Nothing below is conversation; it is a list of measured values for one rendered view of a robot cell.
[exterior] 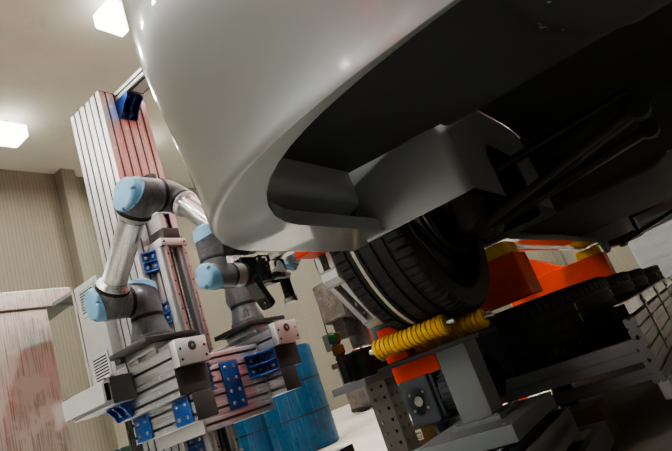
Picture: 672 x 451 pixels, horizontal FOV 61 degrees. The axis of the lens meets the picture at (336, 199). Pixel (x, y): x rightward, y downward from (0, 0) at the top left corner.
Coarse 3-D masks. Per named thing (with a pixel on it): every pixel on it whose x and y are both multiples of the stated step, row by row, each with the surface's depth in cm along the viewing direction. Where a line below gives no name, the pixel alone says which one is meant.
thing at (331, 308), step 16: (320, 288) 990; (320, 304) 992; (336, 304) 965; (336, 320) 972; (352, 320) 974; (352, 336) 1003; (368, 336) 977; (336, 368) 957; (352, 400) 936; (368, 400) 912
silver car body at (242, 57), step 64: (128, 0) 96; (192, 0) 82; (256, 0) 76; (320, 0) 72; (384, 0) 68; (448, 0) 64; (512, 0) 89; (576, 0) 86; (640, 0) 94; (192, 64) 86; (256, 64) 79; (320, 64) 74; (384, 64) 95; (448, 64) 102; (512, 64) 112; (576, 64) 160; (640, 64) 176; (192, 128) 92; (256, 128) 82; (320, 128) 109; (384, 128) 119; (448, 128) 132; (512, 128) 193; (576, 128) 207; (256, 192) 90; (320, 192) 122; (384, 192) 133; (448, 192) 125; (576, 192) 215; (640, 192) 256
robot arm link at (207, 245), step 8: (200, 232) 164; (208, 232) 164; (200, 240) 164; (208, 240) 163; (216, 240) 165; (200, 248) 163; (208, 248) 162; (216, 248) 163; (224, 248) 167; (200, 256) 163; (208, 256) 162; (216, 256) 162; (224, 256) 164
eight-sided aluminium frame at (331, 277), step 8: (320, 256) 169; (328, 256) 167; (320, 264) 168; (328, 264) 171; (320, 272) 168; (328, 272) 166; (336, 272) 165; (328, 280) 166; (336, 280) 165; (344, 280) 165; (328, 288) 168; (336, 288) 168; (344, 288) 167; (336, 296) 169; (344, 296) 170; (352, 296) 168; (344, 304) 171; (352, 304) 171; (360, 304) 170; (352, 312) 172; (360, 312) 173; (368, 312) 171; (360, 320) 174; (368, 320) 173; (376, 320) 173; (368, 328) 175
